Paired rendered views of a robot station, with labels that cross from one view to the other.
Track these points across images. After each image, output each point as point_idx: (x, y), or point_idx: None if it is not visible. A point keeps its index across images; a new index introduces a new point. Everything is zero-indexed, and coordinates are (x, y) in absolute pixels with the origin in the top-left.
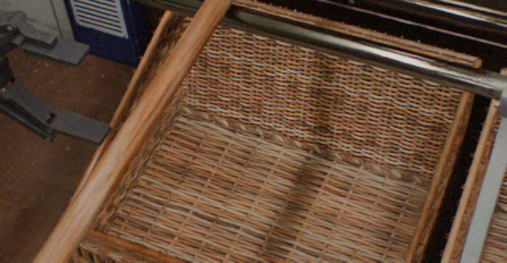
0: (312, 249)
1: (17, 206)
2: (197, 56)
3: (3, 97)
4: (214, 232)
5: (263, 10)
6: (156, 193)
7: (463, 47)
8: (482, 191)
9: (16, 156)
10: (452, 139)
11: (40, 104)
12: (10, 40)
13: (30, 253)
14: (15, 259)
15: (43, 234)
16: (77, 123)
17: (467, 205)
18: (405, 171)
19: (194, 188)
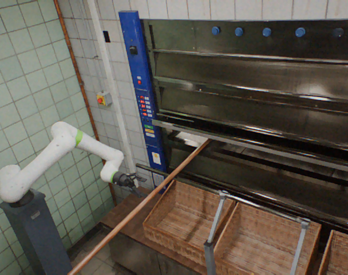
0: (197, 238)
1: (135, 223)
2: (166, 183)
3: (132, 188)
4: (176, 232)
5: None
6: (165, 223)
7: (234, 193)
8: (216, 213)
9: (137, 212)
10: (226, 212)
11: (138, 191)
12: (134, 177)
13: (136, 232)
14: (133, 234)
15: (139, 229)
16: (144, 195)
17: (227, 226)
18: None
19: (174, 222)
